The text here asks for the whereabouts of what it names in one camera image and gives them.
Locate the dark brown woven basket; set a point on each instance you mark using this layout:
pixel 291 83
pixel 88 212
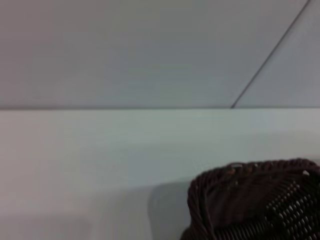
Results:
pixel 245 200

